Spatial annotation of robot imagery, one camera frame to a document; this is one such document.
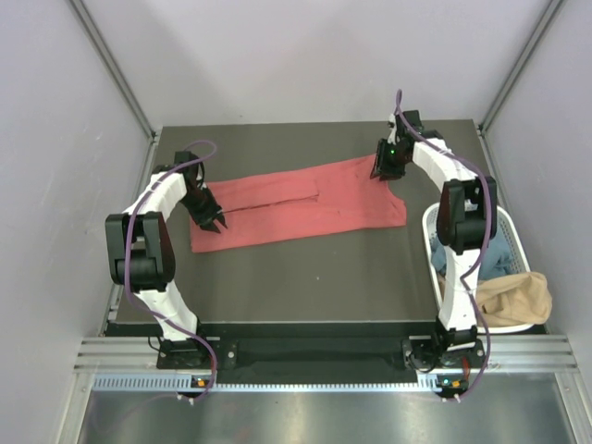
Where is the red t shirt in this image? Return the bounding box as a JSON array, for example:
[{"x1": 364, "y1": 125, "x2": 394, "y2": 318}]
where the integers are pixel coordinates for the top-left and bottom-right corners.
[{"x1": 190, "y1": 155, "x2": 407, "y2": 253}]

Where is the right aluminium frame post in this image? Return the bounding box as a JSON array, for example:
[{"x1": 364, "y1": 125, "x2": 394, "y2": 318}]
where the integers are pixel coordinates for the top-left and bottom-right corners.
[{"x1": 477, "y1": 0, "x2": 568, "y2": 135}]

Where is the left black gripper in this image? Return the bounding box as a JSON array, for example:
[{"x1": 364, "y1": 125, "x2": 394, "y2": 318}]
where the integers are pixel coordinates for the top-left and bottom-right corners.
[{"x1": 179, "y1": 186, "x2": 226, "y2": 233}]

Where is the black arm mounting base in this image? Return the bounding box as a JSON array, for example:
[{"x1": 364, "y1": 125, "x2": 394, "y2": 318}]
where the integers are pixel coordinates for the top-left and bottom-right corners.
[{"x1": 156, "y1": 322, "x2": 487, "y2": 371}]

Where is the aluminium front rail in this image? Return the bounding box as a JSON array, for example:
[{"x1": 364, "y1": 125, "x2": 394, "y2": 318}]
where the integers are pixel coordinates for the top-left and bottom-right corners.
[{"x1": 75, "y1": 335, "x2": 578, "y2": 373}]

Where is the tan t shirt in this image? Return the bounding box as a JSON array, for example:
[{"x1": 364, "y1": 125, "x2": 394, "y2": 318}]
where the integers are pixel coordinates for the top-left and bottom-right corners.
[{"x1": 476, "y1": 272, "x2": 552, "y2": 328}]

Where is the grey slotted cable duct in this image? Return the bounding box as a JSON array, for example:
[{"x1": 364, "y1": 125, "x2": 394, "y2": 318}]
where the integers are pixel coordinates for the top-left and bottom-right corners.
[{"x1": 92, "y1": 374, "x2": 461, "y2": 395}]

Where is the blue t shirt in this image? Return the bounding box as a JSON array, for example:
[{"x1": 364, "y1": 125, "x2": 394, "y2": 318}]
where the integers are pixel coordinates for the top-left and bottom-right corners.
[{"x1": 430, "y1": 232, "x2": 512, "y2": 281}]

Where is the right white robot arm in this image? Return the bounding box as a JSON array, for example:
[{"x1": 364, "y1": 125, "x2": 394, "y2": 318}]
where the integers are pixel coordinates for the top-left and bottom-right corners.
[{"x1": 370, "y1": 110, "x2": 498, "y2": 366}]

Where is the aluminium frame post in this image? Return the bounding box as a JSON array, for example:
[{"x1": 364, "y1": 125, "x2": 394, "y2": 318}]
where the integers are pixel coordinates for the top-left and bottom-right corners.
[
  {"x1": 64, "y1": 0, "x2": 161, "y2": 140},
  {"x1": 477, "y1": 0, "x2": 568, "y2": 135}
]

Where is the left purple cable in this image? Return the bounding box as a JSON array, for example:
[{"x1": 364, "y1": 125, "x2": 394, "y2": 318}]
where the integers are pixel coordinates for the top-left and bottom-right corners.
[{"x1": 90, "y1": 140, "x2": 219, "y2": 434}]

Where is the white plastic laundry basket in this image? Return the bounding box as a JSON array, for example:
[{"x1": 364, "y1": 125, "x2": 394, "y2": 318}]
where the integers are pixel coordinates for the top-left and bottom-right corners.
[{"x1": 422, "y1": 203, "x2": 534, "y2": 335}]

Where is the left aluminium frame post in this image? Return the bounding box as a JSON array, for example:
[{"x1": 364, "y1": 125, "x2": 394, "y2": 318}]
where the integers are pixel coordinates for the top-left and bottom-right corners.
[{"x1": 64, "y1": 0, "x2": 161, "y2": 140}]

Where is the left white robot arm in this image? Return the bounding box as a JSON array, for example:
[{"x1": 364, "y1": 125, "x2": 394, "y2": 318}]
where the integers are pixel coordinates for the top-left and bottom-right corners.
[{"x1": 105, "y1": 148, "x2": 227, "y2": 367}]

